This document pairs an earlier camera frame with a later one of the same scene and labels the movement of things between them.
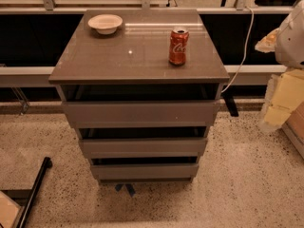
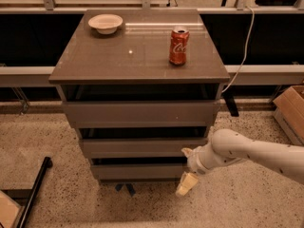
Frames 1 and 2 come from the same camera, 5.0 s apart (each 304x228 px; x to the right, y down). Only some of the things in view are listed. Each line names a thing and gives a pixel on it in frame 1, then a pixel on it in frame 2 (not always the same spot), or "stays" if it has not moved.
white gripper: [291, 47] → [193, 162]
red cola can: [179, 38] stays
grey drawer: [144, 172] stays
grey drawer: [144, 113] stays
